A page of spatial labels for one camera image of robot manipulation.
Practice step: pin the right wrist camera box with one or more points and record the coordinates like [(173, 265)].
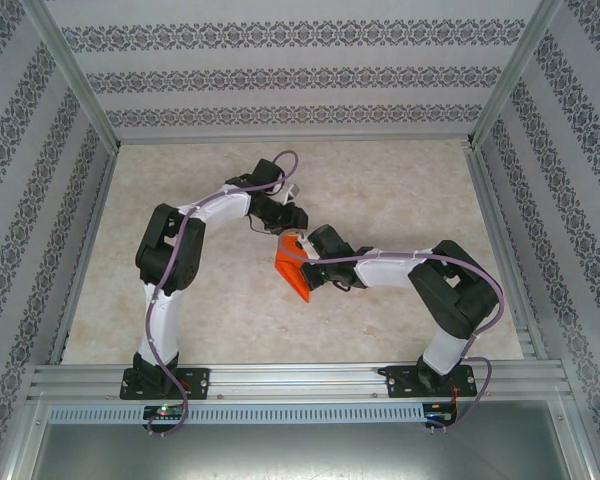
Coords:
[(304, 243)]

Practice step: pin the slanted aluminium frame bar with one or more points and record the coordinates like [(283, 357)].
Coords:
[(25, 440), (582, 440)]

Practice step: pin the wide aluminium mounting rail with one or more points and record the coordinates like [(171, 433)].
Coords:
[(300, 380)]

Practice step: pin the orange paper sheet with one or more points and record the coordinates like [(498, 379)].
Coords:
[(287, 265)]

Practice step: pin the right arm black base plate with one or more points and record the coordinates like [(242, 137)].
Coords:
[(400, 382)]

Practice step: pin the aluminium corner post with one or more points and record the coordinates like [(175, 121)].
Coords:
[(75, 75), (509, 75)]

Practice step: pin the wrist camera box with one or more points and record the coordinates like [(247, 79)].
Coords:
[(304, 243), (292, 192)]

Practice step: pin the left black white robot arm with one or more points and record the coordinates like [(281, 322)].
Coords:
[(170, 250)]

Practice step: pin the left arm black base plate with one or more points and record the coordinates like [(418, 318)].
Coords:
[(197, 382)]

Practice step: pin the aluminium side rail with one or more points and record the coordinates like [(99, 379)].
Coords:
[(489, 200), (86, 250)]

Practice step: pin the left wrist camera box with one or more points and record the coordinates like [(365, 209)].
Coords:
[(292, 192)]

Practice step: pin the grey metal sheet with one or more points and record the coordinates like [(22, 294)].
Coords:
[(300, 450)]

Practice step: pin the thin aluminium wall rail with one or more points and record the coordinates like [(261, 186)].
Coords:
[(300, 140)]

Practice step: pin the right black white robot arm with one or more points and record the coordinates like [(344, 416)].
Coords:
[(455, 295)]

